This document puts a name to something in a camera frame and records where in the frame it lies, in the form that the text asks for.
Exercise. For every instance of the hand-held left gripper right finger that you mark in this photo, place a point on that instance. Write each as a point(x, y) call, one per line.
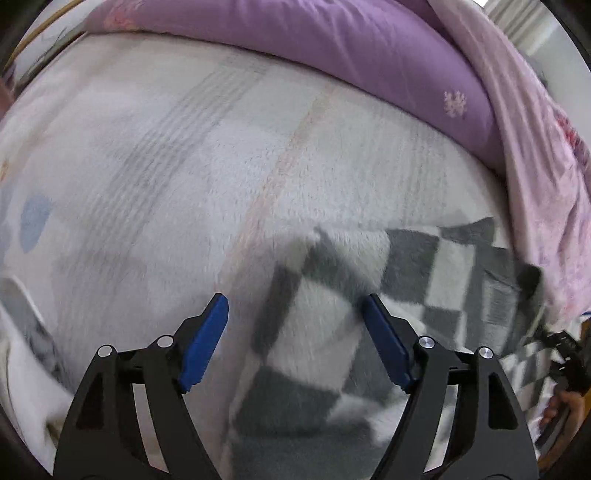
point(388, 344)

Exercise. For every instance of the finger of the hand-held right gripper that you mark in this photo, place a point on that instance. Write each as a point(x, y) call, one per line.
point(556, 341)

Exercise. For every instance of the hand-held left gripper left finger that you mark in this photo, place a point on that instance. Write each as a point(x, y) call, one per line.
point(205, 341)

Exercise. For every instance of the grey white checkered fleece garment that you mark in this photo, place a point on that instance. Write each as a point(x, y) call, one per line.
point(318, 369)

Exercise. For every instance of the person's right hand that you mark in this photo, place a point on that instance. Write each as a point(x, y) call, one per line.
point(570, 410)

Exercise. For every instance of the pink floral quilt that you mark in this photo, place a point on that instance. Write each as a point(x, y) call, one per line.
point(540, 175)

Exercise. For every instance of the white striped fleece blanket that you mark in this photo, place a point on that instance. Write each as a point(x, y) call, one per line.
point(152, 175)

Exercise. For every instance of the white cloth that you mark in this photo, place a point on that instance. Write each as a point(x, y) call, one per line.
point(25, 369)

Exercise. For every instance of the purple pillow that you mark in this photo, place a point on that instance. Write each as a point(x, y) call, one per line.
point(332, 50)

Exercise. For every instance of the white curtain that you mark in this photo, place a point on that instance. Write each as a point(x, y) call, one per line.
point(526, 27)

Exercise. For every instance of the wooden headboard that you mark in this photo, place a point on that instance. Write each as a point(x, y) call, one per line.
point(41, 32)

